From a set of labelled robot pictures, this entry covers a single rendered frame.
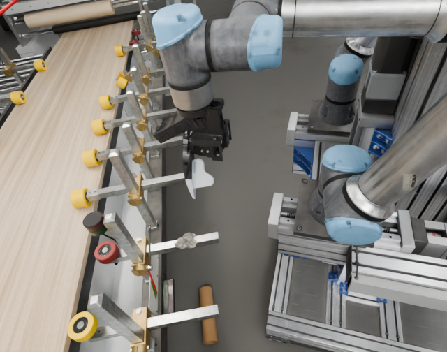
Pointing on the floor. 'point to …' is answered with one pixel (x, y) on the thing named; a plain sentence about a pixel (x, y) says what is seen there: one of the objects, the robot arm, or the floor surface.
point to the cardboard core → (209, 334)
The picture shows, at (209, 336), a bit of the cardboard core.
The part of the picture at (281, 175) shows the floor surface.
